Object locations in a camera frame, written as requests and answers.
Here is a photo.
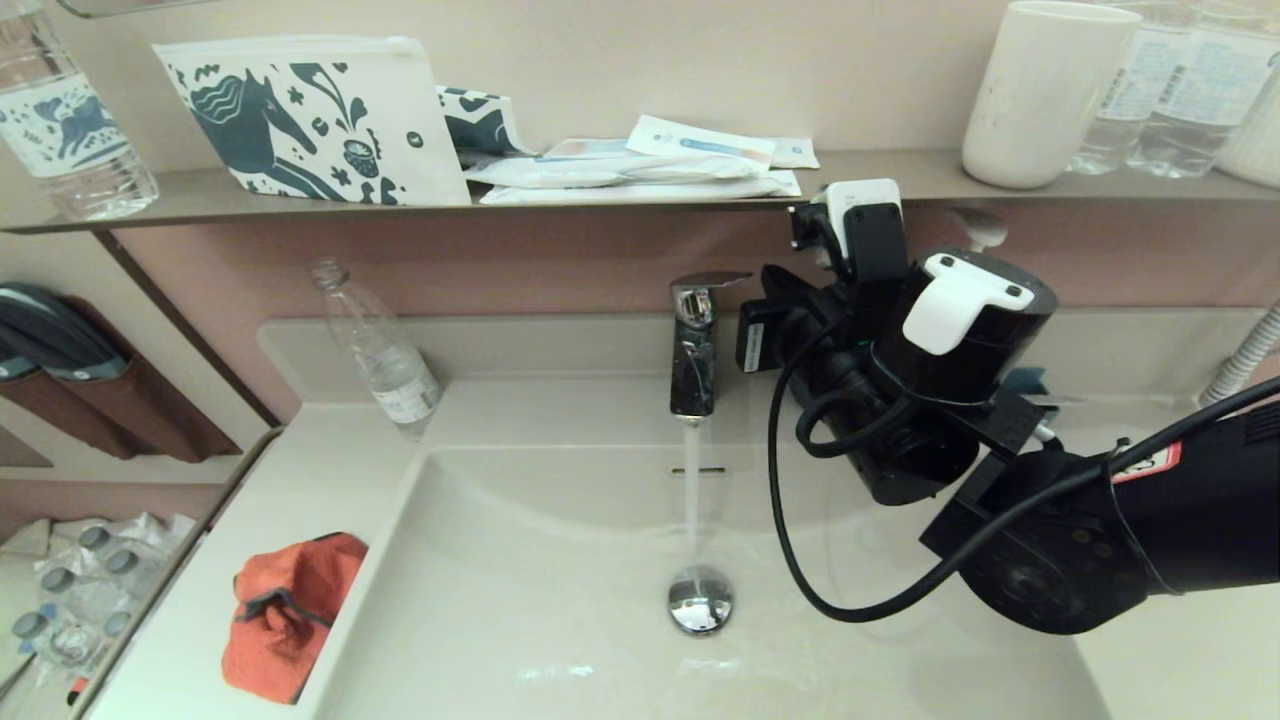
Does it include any grey wall shelf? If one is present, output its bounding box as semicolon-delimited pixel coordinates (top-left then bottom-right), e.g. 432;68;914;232
0;150;1280;237

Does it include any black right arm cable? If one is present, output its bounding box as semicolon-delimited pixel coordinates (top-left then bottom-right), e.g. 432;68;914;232
767;318;1280;625

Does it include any orange cleaning cloth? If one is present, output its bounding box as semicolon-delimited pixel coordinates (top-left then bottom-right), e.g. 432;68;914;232
221;532;370;704

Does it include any water bottle blue deer label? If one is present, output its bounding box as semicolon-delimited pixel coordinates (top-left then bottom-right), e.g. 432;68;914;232
0;0;161;221

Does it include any long flat white packet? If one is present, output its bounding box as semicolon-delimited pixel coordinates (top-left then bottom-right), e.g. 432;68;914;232
480;170;802;206

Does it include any white sachet peach print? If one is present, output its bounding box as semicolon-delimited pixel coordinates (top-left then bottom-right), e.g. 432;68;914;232
545;138;641;161

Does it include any white plastic cup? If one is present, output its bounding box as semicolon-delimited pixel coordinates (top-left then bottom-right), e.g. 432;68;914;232
962;0;1141;191

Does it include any white pouch blue horse print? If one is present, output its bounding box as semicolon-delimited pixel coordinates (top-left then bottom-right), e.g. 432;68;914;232
152;36;472;207

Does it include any folded blue print pouch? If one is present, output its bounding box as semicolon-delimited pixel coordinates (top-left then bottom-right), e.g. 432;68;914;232
436;86;534;163

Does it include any white ribbed container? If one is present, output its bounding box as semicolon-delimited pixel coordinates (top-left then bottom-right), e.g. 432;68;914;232
1212;70;1280;191

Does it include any chrome drain stopper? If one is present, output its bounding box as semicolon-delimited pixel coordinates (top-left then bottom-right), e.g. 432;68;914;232
667;565;735;637

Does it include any pink pump soap bottle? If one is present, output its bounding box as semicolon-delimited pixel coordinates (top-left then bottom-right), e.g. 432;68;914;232
948;207;1007;253

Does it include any white corrugated hose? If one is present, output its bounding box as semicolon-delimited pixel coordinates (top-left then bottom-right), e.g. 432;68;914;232
1198;300;1280;409

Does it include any chrome sink faucet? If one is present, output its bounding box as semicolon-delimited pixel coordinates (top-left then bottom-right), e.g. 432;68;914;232
668;270;753;426

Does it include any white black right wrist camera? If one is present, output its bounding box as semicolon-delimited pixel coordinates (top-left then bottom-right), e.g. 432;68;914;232
790;178;909;283

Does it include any white sachet blue stripe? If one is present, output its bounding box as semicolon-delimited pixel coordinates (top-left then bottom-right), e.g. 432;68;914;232
628;114;778;179

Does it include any dark grey hair dryer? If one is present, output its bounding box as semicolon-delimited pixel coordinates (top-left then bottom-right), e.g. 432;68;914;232
0;283;131;384

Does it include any empty clear plastic bottle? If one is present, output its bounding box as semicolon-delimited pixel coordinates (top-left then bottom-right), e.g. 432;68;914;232
308;257;444;441

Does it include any shrink-wrapped water bottle pack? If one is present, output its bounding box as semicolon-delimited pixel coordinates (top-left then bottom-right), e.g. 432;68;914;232
0;513;201;701

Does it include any white sink basin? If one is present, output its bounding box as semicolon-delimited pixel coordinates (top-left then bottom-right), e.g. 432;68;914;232
300;440;1116;720

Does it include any clear water bottle white label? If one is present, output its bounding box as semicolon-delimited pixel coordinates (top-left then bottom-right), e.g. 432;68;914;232
1065;0;1199;176
1125;0;1280;179

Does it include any brown hair dryer holder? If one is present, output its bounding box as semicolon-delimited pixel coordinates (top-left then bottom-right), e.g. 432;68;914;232
0;298;244;464

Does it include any wall mirror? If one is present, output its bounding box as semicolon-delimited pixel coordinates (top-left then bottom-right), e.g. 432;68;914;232
55;0;271;21

